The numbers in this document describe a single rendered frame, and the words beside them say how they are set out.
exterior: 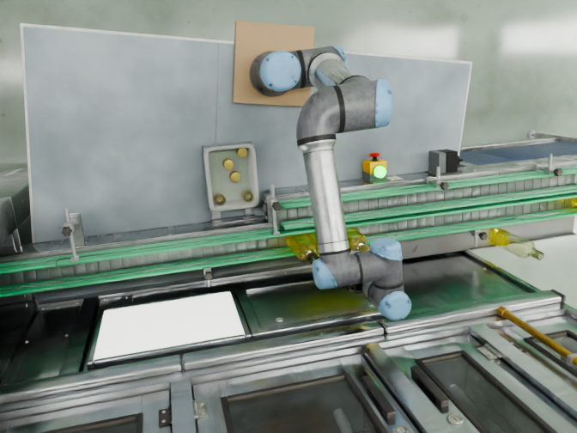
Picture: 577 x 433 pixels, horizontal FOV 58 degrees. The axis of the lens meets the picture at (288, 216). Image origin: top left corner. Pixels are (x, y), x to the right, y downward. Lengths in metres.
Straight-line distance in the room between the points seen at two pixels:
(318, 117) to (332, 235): 0.28
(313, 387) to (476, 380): 0.39
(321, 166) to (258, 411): 0.58
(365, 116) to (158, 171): 0.86
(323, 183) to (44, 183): 1.03
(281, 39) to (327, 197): 0.78
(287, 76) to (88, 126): 0.69
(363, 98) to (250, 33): 0.69
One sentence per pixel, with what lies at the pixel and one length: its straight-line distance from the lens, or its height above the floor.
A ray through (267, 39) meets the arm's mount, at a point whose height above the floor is 0.79.
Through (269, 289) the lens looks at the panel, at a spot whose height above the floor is 1.02.
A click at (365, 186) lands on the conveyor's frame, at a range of 1.91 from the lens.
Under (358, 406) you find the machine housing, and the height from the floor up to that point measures 1.64.
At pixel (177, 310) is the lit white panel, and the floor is 1.08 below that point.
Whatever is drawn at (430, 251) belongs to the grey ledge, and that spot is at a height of 0.88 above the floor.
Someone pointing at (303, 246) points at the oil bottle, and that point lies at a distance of 1.67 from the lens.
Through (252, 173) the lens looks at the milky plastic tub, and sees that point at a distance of 1.85.
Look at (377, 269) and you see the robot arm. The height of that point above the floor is 1.52.
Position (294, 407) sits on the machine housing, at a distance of 1.27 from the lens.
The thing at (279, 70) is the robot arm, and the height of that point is 1.01.
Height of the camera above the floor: 2.61
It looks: 70 degrees down
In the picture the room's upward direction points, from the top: 136 degrees clockwise
